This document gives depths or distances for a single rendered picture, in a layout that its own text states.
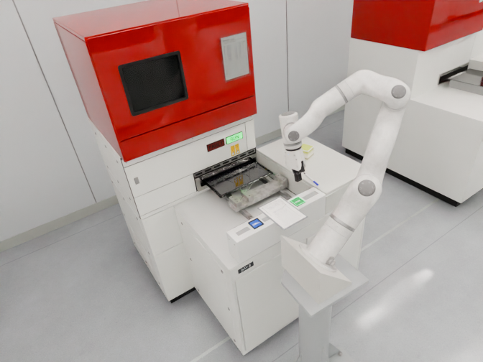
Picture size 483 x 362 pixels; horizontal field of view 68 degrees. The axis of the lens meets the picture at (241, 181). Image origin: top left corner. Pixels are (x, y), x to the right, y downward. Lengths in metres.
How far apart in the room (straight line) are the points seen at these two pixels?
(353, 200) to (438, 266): 1.60
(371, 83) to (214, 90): 0.79
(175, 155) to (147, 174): 0.18
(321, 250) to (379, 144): 0.49
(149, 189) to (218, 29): 0.91
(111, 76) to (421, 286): 2.34
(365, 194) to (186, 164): 1.03
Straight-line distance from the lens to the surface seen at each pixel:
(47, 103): 3.30
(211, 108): 1.95
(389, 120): 1.62
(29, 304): 3.21
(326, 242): 1.55
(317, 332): 1.92
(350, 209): 1.53
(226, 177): 2.17
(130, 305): 2.81
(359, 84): 1.62
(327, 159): 2.16
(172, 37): 1.78
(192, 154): 2.05
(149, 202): 2.08
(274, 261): 1.89
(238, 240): 1.64
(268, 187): 2.08
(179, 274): 2.51
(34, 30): 3.19
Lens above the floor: 2.10
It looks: 35 degrees down
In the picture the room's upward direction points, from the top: 6 degrees counter-clockwise
